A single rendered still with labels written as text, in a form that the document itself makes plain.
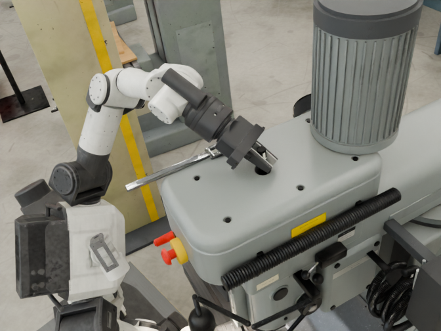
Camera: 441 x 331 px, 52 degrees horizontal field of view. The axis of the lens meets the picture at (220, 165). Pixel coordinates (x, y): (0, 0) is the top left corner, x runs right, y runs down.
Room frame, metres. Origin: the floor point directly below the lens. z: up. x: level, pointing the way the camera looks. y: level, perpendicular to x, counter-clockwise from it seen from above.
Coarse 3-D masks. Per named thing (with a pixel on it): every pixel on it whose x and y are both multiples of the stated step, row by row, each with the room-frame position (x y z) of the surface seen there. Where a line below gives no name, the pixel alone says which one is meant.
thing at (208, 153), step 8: (208, 152) 0.80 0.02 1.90; (216, 152) 0.80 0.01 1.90; (184, 160) 0.79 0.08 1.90; (192, 160) 0.78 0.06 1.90; (200, 160) 0.78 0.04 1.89; (168, 168) 0.77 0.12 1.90; (176, 168) 0.77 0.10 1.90; (152, 176) 0.75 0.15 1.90; (160, 176) 0.75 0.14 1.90; (128, 184) 0.74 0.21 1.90; (136, 184) 0.73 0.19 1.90; (144, 184) 0.73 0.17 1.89
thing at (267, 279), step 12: (348, 228) 0.67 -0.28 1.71; (360, 228) 0.69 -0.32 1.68; (336, 240) 0.66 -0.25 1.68; (348, 240) 0.68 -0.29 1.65; (312, 252) 0.64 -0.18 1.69; (288, 264) 0.61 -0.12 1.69; (300, 264) 0.62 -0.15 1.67; (264, 276) 0.59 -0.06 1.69; (276, 276) 0.60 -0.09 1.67; (252, 288) 0.57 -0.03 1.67; (264, 288) 0.59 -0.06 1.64
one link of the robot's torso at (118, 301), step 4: (120, 288) 1.11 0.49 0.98; (120, 292) 1.09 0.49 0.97; (120, 296) 1.09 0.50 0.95; (116, 300) 1.09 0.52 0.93; (120, 300) 1.09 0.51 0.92; (116, 304) 1.08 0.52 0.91; (120, 304) 1.09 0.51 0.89; (120, 308) 1.09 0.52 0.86; (120, 312) 1.17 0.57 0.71; (120, 316) 1.15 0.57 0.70
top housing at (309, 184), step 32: (288, 128) 0.86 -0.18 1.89; (224, 160) 0.78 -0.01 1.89; (288, 160) 0.74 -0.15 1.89; (320, 160) 0.73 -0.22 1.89; (352, 160) 0.71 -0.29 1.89; (192, 192) 0.69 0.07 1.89; (224, 192) 0.67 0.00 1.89; (256, 192) 0.66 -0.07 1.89; (288, 192) 0.65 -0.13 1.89; (320, 192) 0.64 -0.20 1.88; (352, 192) 0.66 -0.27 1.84; (192, 224) 0.60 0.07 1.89; (224, 224) 0.59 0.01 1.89; (256, 224) 0.58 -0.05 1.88; (288, 224) 0.60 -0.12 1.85; (320, 224) 0.63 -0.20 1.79; (192, 256) 0.58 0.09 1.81; (224, 256) 0.55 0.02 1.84; (256, 256) 0.57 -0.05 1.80
